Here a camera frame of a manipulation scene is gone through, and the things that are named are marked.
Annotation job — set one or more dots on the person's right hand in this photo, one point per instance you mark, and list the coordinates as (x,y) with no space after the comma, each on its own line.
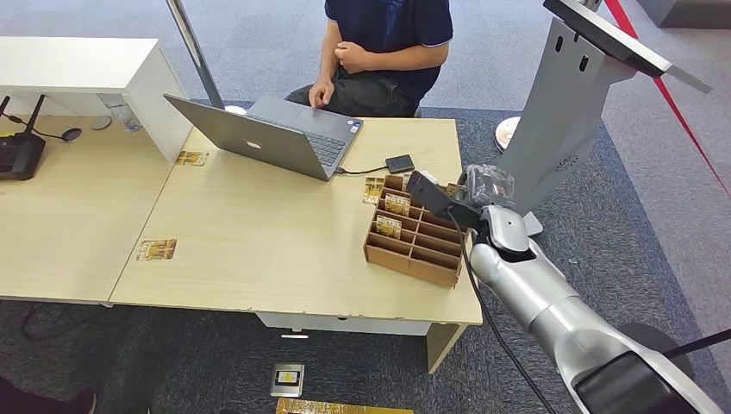
(321,93)

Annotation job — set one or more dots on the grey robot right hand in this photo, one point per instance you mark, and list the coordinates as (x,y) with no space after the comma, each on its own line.
(491,185)

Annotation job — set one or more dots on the person's left hand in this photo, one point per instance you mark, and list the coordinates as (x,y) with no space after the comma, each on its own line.
(351,57)

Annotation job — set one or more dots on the gold hotel card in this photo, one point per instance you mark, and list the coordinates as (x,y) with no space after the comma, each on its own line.
(397,204)
(192,158)
(455,190)
(156,249)
(373,190)
(388,227)

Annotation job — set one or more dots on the brown wooden card organizer box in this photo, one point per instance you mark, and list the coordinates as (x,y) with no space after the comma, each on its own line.
(414,257)

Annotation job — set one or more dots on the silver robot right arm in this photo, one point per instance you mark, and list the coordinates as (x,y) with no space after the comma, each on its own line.
(548,300)

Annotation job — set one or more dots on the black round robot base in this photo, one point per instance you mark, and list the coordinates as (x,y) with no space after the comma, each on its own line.
(657,340)

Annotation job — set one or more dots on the person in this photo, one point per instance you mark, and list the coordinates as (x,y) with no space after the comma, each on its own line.
(388,34)

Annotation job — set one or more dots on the round white kiosk base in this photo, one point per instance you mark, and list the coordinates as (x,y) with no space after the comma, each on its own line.
(506,134)

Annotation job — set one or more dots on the grey laptop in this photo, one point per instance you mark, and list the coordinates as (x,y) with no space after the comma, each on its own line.
(268,140)

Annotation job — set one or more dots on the round pole base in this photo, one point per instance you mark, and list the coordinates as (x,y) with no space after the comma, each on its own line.
(235,109)

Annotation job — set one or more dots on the grey kiosk stand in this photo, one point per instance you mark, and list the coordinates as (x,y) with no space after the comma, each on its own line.
(562,126)

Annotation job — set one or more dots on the metal pole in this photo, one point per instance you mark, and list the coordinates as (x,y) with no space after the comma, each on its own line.
(197,54)

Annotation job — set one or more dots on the beige desk leg panel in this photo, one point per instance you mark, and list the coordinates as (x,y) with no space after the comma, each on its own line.
(442,345)

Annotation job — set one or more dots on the kiosk screen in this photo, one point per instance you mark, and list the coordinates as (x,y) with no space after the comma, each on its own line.
(611,40)

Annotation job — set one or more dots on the clear plastic bottle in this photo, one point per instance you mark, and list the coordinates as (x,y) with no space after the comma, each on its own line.
(121,114)

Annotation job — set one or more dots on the white desk underframe beam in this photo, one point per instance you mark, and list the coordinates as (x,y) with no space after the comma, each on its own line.
(342,324)

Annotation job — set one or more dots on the round grey disc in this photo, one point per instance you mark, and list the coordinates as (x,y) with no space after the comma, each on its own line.
(101,123)

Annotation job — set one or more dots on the white cabinet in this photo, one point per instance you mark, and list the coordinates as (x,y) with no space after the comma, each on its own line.
(85,65)

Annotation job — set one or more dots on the grey furniture block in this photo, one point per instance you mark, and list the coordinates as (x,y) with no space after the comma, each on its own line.
(691,12)

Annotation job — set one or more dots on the gold strip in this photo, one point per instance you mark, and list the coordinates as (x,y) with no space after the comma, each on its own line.
(342,407)

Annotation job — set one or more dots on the metal floor outlet box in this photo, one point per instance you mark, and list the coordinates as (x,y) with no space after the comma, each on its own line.
(287,380)

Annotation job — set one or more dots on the black router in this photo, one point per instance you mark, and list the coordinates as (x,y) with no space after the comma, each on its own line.
(20,157)

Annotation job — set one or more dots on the black shoe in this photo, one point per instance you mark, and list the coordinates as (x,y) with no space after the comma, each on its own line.
(40,400)

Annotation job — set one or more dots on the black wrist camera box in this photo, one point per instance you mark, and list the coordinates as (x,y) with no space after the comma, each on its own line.
(437,200)

